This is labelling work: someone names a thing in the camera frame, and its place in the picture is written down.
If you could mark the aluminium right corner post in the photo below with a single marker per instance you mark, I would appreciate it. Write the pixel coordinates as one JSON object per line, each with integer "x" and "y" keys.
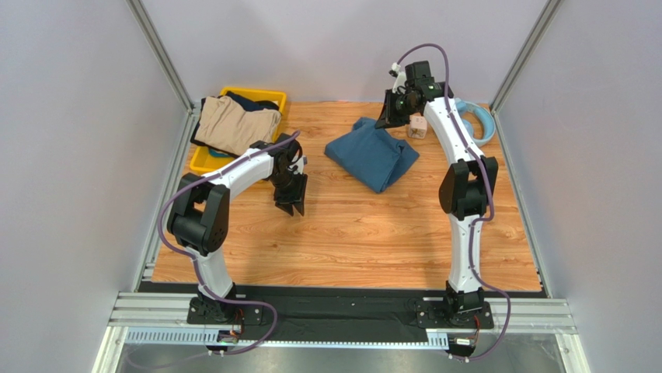
{"x": 527, "y": 49}

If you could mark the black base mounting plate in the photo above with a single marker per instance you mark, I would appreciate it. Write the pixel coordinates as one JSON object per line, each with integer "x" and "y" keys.
{"x": 308, "y": 314}

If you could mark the blue t-shirt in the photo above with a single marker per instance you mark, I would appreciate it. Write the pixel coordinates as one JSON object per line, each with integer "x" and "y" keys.
{"x": 371, "y": 155}

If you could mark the beige folded t-shirt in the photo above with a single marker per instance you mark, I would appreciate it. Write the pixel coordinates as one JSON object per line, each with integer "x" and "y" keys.
{"x": 235, "y": 126}

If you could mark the aluminium front frame rail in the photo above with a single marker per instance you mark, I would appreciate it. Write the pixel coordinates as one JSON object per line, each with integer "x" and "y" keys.
{"x": 152, "y": 317}

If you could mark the aluminium corner post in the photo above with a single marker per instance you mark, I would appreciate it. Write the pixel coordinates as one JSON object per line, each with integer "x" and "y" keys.
{"x": 527, "y": 49}
{"x": 151, "y": 34}

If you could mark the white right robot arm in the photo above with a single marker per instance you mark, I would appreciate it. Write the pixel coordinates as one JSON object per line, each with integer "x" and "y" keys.
{"x": 466, "y": 192}

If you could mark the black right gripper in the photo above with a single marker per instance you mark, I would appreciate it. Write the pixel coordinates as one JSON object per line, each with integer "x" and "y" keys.
{"x": 391, "y": 103}

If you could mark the pink power adapter cube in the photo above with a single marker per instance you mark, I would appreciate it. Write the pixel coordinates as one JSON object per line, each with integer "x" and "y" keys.
{"x": 417, "y": 127}

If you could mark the black folded t-shirt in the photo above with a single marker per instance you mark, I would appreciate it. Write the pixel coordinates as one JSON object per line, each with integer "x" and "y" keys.
{"x": 258, "y": 106}

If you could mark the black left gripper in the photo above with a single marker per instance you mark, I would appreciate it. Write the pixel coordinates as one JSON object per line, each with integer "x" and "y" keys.
{"x": 297, "y": 196}

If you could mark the aluminium left corner post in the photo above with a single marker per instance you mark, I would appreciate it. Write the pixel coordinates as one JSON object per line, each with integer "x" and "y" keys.
{"x": 151, "y": 34}

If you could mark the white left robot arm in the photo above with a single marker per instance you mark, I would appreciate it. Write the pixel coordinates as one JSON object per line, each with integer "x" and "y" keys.
{"x": 198, "y": 215}

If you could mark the yellow plastic bin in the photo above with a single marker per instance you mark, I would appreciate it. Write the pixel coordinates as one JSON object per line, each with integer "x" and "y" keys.
{"x": 231, "y": 121}

